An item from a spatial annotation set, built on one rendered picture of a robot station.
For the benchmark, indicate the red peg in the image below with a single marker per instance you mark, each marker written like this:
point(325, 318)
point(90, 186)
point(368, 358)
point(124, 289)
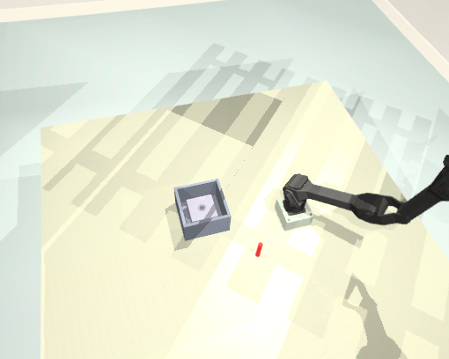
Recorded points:
point(258, 251)

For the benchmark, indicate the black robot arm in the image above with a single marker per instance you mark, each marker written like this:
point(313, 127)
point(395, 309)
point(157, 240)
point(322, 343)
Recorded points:
point(367, 206)

